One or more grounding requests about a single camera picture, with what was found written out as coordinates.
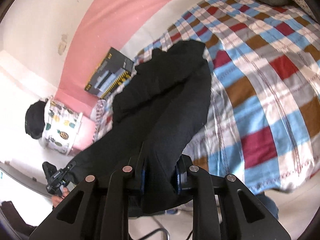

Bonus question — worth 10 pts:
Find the black garment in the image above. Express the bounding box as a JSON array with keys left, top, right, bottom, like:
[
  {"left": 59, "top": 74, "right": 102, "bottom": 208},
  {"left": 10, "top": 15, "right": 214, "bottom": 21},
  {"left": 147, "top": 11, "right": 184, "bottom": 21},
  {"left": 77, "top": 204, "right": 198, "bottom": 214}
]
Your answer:
[{"left": 67, "top": 40, "right": 212, "bottom": 213}]

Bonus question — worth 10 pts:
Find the black bag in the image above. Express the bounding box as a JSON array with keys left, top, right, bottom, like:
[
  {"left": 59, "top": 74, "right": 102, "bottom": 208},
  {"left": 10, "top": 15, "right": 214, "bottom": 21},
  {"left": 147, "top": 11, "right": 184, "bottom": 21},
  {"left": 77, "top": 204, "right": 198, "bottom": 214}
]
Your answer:
[{"left": 25, "top": 100, "right": 46, "bottom": 140}]

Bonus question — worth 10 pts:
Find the black Cookerking cardboard box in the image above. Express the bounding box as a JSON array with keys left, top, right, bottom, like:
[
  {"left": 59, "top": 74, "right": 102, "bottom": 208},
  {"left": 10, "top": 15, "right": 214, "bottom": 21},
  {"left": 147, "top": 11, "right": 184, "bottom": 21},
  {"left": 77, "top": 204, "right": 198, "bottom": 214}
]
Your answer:
[{"left": 84, "top": 47, "right": 134, "bottom": 99}]

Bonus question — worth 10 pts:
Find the plaid patchwork bed sheet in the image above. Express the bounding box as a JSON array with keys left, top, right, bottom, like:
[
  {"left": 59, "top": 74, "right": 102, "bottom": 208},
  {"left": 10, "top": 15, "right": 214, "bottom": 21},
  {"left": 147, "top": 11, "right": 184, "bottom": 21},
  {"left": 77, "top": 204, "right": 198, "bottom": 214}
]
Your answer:
[{"left": 89, "top": 0, "right": 320, "bottom": 196}]

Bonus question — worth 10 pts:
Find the person's left hand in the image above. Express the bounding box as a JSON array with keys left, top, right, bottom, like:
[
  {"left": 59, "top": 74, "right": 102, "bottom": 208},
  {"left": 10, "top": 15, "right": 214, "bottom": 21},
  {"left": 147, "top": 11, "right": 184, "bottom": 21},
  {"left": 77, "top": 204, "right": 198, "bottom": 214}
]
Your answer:
[{"left": 51, "top": 187, "right": 70, "bottom": 209}]

